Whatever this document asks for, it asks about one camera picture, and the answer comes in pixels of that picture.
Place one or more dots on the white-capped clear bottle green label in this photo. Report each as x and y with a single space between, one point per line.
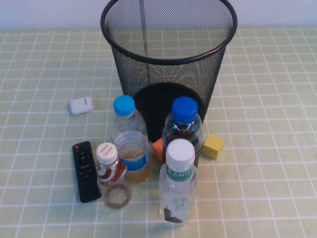
178 183

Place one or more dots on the black remote control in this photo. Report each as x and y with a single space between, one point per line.
85 173

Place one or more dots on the light-blue-capped bottle yellow liquid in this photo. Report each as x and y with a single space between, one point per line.
128 129

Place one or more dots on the dark-blue-capped bottle dark liquid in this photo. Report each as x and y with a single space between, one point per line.
184 111

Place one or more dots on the green checkered tablecloth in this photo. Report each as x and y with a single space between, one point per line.
260 198

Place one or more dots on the yellow cube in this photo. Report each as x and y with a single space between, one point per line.
213 147

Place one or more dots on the orange cube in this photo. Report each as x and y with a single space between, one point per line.
158 150

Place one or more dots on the black mesh wastebasket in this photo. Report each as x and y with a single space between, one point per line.
128 74

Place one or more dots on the small white-capped bottle brown label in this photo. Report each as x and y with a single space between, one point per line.
111 173

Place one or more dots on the white earbuds case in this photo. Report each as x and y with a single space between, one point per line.
81 105

